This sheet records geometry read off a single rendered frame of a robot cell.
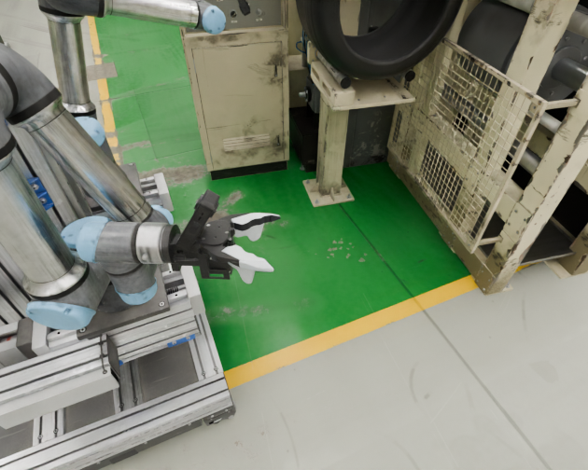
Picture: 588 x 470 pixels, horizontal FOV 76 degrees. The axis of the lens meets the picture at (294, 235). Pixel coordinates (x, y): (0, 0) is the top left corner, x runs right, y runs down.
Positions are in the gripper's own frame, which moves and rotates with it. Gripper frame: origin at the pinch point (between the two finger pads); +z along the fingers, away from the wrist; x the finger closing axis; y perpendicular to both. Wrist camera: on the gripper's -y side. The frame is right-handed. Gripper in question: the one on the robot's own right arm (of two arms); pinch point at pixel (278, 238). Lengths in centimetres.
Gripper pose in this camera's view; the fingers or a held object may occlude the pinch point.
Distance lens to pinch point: 66.7
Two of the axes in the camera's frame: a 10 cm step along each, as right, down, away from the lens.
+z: 10.0, 0.3, -0.3
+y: -0.1, 8.0, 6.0
